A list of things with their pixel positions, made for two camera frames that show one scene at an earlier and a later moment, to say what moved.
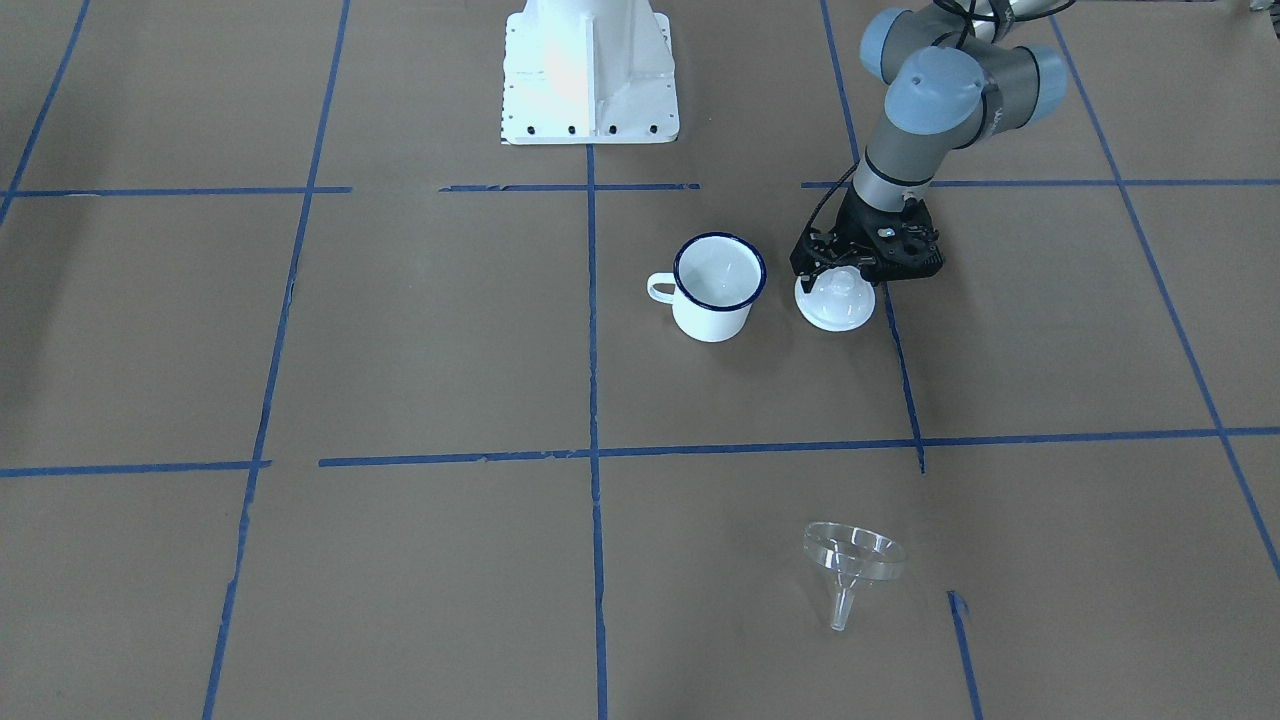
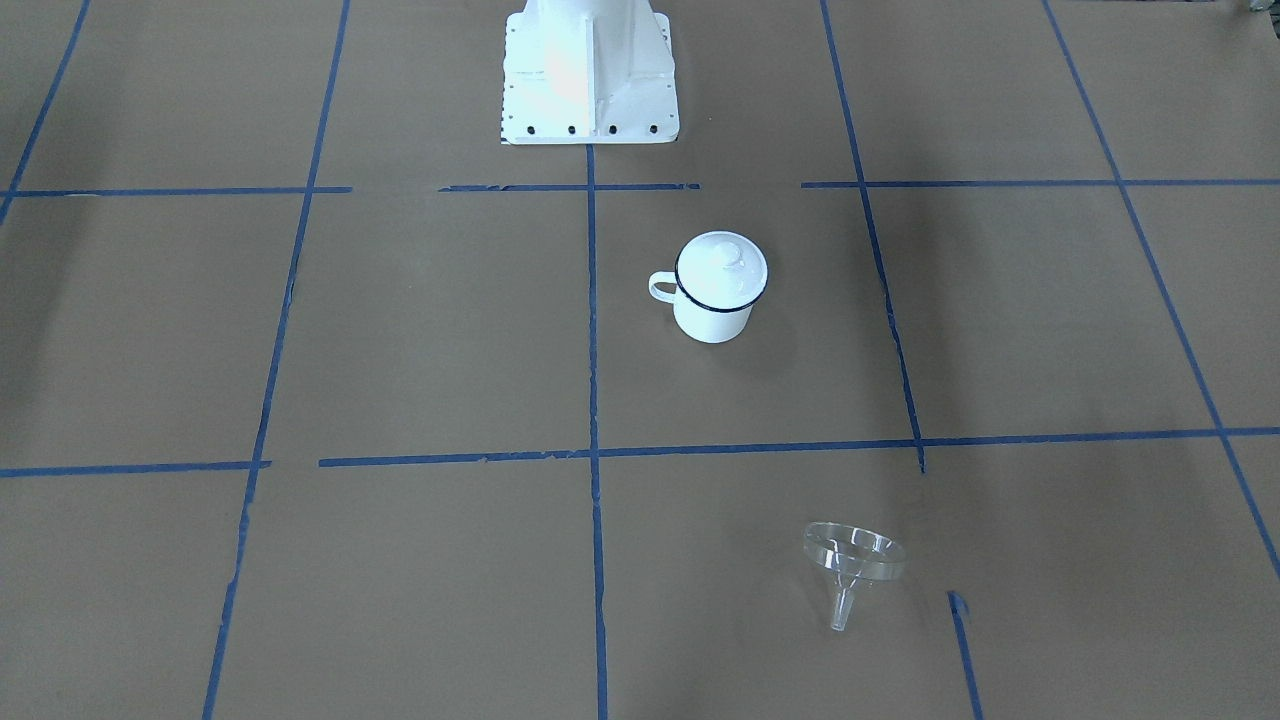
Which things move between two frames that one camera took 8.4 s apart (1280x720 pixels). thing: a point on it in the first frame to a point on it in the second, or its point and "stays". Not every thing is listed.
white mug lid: (841, 300) to (721, 270)
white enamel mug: (716, 281) stays
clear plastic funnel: (852, 553) stays
